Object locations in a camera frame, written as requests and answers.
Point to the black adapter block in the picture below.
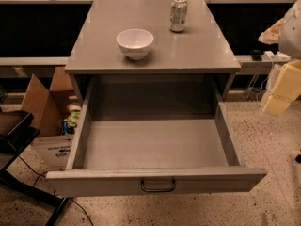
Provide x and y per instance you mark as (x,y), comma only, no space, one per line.
(256,55)

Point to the white power strip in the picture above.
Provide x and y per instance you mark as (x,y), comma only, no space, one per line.
(277,56)

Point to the grey drawer cabinet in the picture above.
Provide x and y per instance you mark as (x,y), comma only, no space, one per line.
(200,48)

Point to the white ceramic bowl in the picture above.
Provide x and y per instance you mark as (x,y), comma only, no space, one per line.
(135,43)

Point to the brown cardboard box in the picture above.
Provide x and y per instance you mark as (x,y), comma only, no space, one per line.
(49,108)

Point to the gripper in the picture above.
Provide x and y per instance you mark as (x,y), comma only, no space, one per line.
(292,37)

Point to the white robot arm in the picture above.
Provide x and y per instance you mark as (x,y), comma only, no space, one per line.
(286,32)

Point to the silver soda can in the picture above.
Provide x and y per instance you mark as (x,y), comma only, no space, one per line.
(178,15)

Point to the colourful toy figure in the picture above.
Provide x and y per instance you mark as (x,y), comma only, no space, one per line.
(69,124)

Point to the grey top drawer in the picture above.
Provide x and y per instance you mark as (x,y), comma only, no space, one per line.
(153,136)

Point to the black metal stand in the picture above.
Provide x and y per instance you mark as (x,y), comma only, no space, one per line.
(16,133)

